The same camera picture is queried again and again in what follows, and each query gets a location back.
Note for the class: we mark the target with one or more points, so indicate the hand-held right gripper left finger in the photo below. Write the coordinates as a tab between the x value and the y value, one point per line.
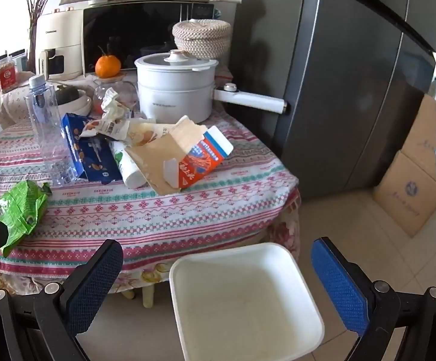
94	285

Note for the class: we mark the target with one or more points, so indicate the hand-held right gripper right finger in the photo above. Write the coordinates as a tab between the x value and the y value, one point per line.
338	289

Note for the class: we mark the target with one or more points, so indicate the green snack packet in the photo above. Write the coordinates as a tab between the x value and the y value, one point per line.
18	207

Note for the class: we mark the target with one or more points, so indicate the white plastic bin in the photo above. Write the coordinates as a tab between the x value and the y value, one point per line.
248	308

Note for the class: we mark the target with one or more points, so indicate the clear plastic bottle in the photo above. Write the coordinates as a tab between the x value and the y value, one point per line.
49	139

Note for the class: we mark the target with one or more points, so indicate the blue snack box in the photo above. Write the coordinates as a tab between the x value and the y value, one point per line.
90	158

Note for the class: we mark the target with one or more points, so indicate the white nut snack packet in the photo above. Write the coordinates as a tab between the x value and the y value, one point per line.
101	128

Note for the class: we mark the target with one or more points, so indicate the pale yellow snack packet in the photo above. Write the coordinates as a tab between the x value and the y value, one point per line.
146	133

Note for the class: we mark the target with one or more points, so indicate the orange white cardboard carton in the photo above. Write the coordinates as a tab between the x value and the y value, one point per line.
199	161

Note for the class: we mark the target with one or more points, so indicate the cream table leg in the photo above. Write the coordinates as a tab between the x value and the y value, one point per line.
148	297

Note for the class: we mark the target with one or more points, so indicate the striped patterned tablecloth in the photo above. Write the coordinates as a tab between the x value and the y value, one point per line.
127	218

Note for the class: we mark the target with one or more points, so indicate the brown cardboard box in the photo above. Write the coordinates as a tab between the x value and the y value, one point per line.
405	195
424	131

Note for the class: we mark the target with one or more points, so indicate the white tube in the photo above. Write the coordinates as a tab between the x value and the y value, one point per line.
129	169

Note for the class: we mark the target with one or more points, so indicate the white floral cloth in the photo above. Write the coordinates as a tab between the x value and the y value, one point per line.
9	105

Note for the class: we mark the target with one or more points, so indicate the white bowl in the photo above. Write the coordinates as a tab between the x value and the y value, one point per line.
79	107

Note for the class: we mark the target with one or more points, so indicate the dark green squash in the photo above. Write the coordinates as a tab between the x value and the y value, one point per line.
67	94

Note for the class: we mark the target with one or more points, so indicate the glass jar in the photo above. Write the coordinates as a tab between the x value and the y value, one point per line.
99	97

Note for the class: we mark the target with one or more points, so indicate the white crumpled tissue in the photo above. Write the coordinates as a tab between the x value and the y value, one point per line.
114	107

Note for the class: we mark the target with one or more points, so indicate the dark grey refrigerator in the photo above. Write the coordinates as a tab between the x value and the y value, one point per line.
345	101

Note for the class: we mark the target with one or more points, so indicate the orange fruit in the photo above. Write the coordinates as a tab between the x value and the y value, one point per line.
107	66

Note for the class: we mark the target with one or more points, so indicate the white electric pot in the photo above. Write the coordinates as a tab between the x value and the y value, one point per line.
172	90

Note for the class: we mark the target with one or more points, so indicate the dried twigs bunch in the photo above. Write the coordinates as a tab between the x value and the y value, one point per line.
37	0

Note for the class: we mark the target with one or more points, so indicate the microwave oven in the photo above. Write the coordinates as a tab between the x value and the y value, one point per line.
135	34

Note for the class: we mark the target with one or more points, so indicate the woven lidded basket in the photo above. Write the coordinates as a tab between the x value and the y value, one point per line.
203	39

